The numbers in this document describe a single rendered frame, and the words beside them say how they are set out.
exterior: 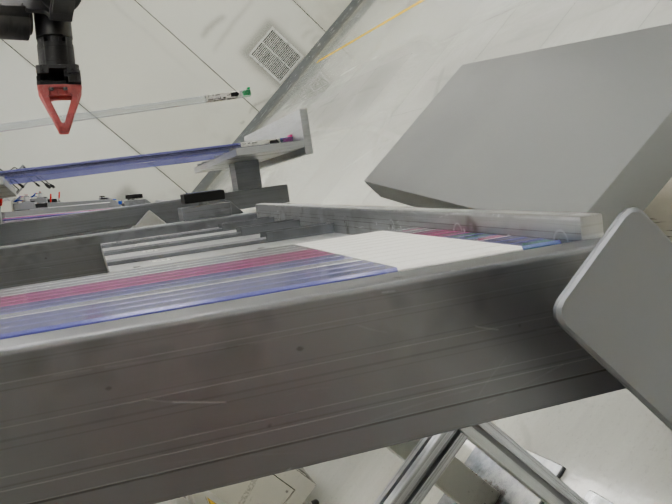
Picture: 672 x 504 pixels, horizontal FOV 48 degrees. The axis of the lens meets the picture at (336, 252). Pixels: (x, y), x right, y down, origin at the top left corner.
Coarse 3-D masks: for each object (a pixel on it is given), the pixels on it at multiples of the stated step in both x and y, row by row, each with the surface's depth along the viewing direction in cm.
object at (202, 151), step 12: (228, 144) 110; (240, 144) 111; (132, 156) 105; (144, 156) 106; (156, 156) 107; (168, 156) 107; (180, 156) 108; (192, 156) 109; (24, 168) 101; (36, 168) 101; (48, 168) 102; (60, 168) 102; (72, 168) 103; (84, 168) 103; (96, 168) 105
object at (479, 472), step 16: (144, 224) 115; (400, 448) 131; (464, 464) 135; (480, 464) 149; (496, 464) 145; (544, 464) 135; (448, 480) 134; (464, 480) 135; (480, 480) 136; (496, 480) 142; (512, 480) 138; (448, 496) 141; (464, 496) 135; (480, 496) 137; (496, 496) 138; (512, 496) 136; (528, 496) 133
